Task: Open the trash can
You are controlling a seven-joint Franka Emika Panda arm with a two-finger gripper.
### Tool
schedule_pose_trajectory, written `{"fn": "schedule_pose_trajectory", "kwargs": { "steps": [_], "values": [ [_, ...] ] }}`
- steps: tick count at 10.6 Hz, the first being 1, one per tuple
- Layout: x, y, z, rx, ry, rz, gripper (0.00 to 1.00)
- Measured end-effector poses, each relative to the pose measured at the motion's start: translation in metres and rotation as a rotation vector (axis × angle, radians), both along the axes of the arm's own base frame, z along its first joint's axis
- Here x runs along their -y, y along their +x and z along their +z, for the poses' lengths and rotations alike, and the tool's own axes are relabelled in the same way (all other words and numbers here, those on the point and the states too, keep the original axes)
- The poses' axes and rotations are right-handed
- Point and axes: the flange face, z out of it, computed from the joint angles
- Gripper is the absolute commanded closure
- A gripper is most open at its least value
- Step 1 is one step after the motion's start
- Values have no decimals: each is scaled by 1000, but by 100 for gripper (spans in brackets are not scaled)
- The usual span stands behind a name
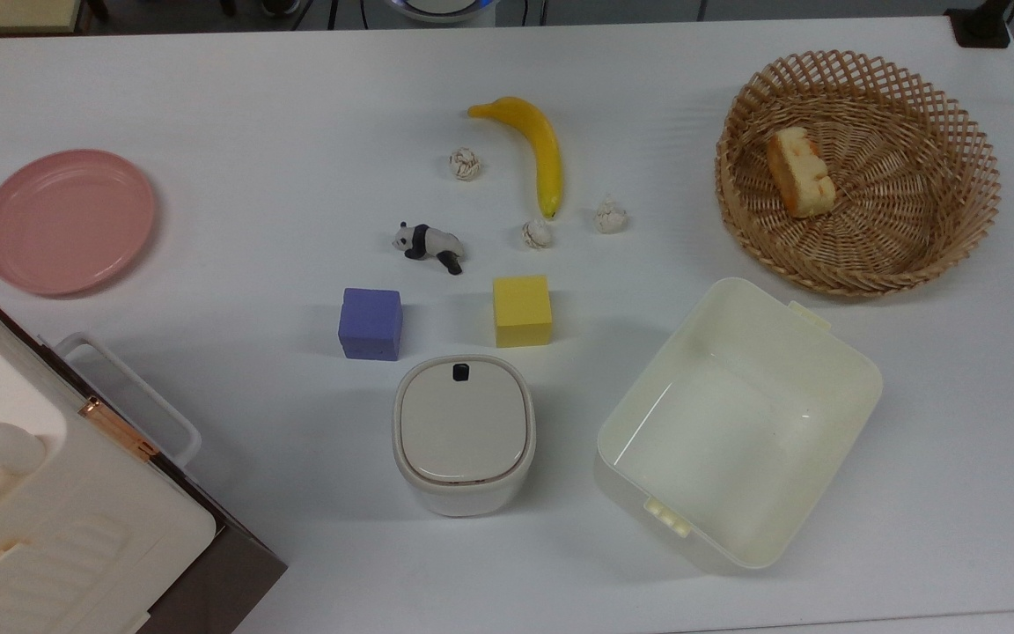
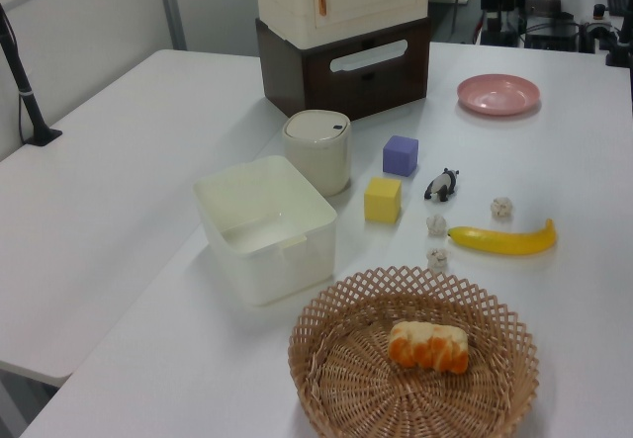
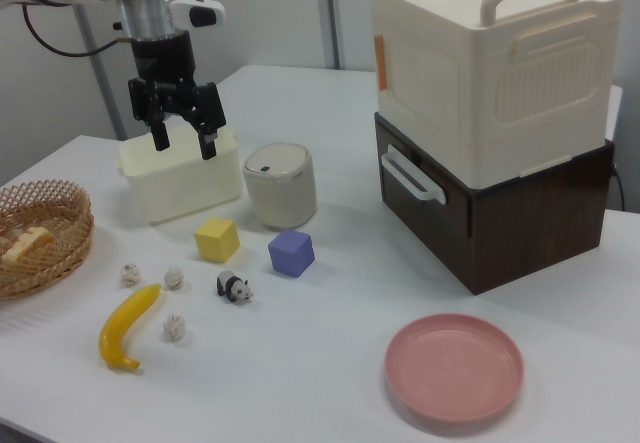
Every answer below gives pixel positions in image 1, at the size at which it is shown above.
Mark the beige trash can lid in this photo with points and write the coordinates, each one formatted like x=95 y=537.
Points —
x=463 y=427

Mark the white desktop trash can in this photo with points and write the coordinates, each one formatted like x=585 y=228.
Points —
x=463 y=493

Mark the yellow foam cube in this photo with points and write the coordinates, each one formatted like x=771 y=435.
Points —
x=522 y=311

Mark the small panda figurine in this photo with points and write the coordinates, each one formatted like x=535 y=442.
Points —
x=429 y=242

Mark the purple foam cube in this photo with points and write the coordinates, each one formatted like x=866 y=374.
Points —
x=371 y=324

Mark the yellow banana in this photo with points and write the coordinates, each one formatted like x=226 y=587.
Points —
x=544 y=145

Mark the cream plastic bin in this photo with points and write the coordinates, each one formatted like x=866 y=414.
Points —
x=736 y=431

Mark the slice of sponge cake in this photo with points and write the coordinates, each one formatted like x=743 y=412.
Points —
x=799 y=173

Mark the woven wicker basket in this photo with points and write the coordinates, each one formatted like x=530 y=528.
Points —
x=903 y=229

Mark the pink round plate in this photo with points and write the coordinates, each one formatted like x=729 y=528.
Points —
x=67 y=220

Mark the white toy appliance box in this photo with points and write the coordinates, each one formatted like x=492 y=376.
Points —
x=58 y=537

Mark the black table clamp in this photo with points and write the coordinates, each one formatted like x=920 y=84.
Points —
x=980 y=26

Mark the wooden desk edge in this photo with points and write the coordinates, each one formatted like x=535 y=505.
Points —
x=10 y=14

